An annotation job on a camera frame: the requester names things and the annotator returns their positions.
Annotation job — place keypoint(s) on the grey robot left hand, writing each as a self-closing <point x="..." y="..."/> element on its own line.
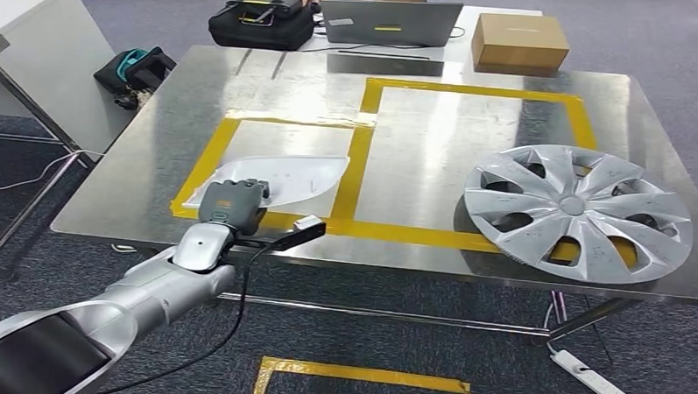
<point x="232" y="206"/>

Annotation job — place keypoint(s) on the white curved plastic part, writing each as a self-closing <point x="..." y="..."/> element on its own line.
<point x="291" y="179"/>

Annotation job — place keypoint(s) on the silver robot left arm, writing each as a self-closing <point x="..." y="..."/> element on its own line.
<point x="166" y="282"/>

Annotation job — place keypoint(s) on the stainless steel workbench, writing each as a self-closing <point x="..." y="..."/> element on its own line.
<point x="431" y="164"/>

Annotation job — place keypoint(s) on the yellow bench marking tape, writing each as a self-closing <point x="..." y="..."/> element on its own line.
<point x="355" y="178"/>

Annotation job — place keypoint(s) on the black and teal bag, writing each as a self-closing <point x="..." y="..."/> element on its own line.
<point x="135" y="72"/>

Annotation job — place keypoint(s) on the large black bag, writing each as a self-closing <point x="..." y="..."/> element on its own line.
<point x="262" y="27"/>

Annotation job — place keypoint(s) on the grey laptop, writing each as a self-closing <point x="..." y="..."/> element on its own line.
<point x="390" y="23"/>

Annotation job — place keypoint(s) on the brown cardboard box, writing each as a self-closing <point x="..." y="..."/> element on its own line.
<point x="520" y="42"/>

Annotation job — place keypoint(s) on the silver wheel hubcap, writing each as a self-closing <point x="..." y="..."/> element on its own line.
<point x="575" y="206"/>

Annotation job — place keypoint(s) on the white power strip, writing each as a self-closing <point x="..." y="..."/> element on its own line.
<point x="592" y="381"/>

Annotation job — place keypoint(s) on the white desk metal frame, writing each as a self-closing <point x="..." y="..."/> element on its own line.
<point x="40" y="63"/>

